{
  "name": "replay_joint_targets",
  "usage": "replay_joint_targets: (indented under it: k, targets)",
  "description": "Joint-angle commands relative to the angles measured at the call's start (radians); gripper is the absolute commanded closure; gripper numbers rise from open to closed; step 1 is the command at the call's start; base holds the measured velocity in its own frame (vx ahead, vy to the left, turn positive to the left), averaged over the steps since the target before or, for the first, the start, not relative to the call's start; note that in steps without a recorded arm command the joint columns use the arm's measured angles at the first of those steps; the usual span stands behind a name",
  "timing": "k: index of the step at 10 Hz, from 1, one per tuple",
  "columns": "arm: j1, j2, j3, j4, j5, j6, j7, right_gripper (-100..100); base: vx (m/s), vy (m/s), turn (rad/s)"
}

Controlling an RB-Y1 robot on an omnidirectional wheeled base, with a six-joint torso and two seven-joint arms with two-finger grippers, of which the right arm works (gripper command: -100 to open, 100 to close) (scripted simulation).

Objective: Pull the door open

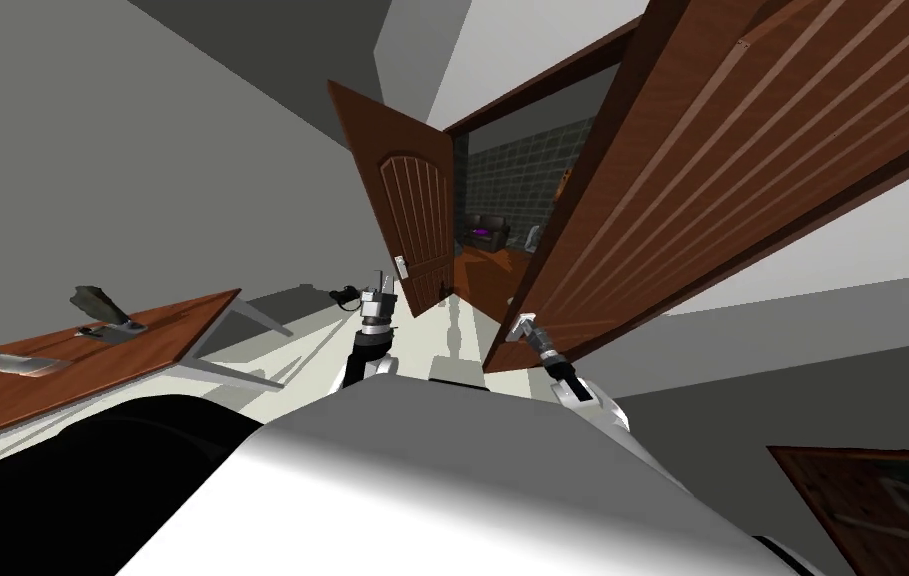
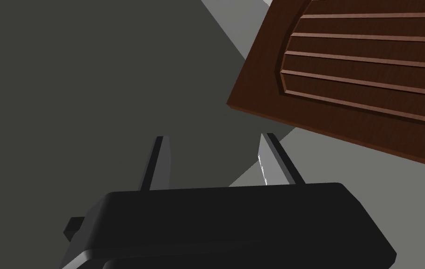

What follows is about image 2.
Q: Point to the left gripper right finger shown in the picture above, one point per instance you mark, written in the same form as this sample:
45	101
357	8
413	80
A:
277	166

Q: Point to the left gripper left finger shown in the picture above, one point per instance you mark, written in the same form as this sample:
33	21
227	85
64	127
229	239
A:
157	164

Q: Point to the brown louvred wooden door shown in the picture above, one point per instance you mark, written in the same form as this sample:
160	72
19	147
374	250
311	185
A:
365	74

